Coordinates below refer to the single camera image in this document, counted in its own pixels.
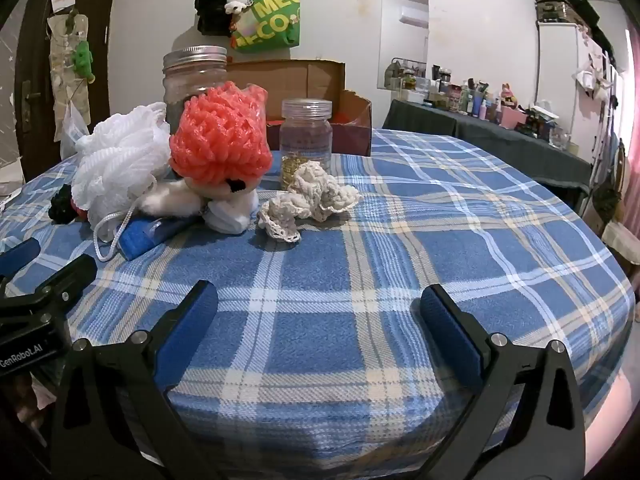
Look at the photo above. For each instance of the hanging cloth organizer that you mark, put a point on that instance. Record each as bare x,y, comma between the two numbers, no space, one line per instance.
62,70

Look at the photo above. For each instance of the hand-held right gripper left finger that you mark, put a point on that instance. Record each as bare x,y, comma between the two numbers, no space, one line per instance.
192,317

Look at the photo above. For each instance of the green tote bag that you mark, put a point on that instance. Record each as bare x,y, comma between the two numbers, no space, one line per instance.
270,20

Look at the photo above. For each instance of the dark covered table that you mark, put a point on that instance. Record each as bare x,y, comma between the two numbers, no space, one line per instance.
500,145

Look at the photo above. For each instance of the white mesh bath loofah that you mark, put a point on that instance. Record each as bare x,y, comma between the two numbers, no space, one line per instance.
120,160

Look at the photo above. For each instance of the dark brown door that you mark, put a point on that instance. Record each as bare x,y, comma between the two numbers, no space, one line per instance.
35,60

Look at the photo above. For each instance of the green plush toy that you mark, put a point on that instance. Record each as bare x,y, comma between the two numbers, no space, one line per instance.
83,60

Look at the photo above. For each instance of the wall mirror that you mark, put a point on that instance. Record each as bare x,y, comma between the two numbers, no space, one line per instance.
405,45

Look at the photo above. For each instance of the white cabinet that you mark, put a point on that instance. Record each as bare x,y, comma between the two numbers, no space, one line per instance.
557,60

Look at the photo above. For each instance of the cardboard box red inside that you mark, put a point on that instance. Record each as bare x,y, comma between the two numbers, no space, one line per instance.
300,77

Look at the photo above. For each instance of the blue tube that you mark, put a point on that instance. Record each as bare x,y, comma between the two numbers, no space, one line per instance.
145,237

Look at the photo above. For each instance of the black bag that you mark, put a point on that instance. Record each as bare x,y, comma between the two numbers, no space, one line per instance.
212,5

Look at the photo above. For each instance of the white fluffy scrunchie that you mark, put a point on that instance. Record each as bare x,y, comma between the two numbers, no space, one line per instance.
160,202

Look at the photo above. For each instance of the small panda plush charm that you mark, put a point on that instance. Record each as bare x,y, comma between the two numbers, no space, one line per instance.
236,4

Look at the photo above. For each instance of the red soft cloth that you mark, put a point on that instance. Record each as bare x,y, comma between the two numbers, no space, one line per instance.
78,208

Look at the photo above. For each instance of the small clear plastic jar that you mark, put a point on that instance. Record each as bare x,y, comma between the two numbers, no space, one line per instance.
305,130

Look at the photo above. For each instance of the hanging white clothes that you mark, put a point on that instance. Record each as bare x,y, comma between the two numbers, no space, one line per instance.
597,67

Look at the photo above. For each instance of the large glass jar metal lid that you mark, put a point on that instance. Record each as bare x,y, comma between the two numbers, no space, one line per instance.
192,75

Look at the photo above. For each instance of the clear plastic bag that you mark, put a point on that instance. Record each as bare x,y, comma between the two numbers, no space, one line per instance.
72,132

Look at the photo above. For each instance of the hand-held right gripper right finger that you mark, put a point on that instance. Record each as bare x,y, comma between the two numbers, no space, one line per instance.
447,327

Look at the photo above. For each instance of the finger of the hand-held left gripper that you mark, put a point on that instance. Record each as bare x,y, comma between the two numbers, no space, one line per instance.
70,271
22,252

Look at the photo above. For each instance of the coral foam net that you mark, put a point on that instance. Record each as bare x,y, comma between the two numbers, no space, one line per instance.
220,135

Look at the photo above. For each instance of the cream crochet cloth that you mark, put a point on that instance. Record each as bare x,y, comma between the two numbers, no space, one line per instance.
320,190

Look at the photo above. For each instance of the black scrunchie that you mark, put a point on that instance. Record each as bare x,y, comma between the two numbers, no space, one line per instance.
61,205

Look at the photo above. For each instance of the row of cosmetic bottles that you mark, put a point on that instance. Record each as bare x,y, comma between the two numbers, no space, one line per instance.
470,97

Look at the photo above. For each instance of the blue plaid blanket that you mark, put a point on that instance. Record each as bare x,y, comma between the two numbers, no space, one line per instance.
350,270

